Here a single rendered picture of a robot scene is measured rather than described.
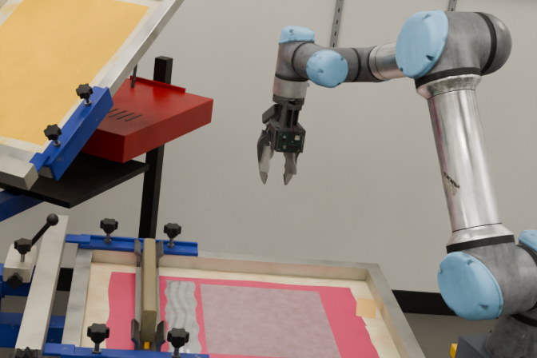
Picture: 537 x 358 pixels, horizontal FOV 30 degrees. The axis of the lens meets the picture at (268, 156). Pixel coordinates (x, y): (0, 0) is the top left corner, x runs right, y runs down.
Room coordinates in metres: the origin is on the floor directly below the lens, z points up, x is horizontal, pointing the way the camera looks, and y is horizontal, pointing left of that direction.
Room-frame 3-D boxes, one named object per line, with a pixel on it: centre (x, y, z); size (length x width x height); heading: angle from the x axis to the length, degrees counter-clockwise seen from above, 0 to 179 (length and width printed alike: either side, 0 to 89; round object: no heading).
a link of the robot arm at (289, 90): (2.15, -0.03, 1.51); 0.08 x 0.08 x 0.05
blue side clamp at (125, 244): (2.35, 0.30, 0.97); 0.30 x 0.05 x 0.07; 99
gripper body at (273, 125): (2.15, -0.03, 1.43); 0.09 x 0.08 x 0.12; 16
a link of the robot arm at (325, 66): (2.08, -0.10, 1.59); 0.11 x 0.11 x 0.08; 33
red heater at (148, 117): (3.27, 0.55, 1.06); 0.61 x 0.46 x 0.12; 159
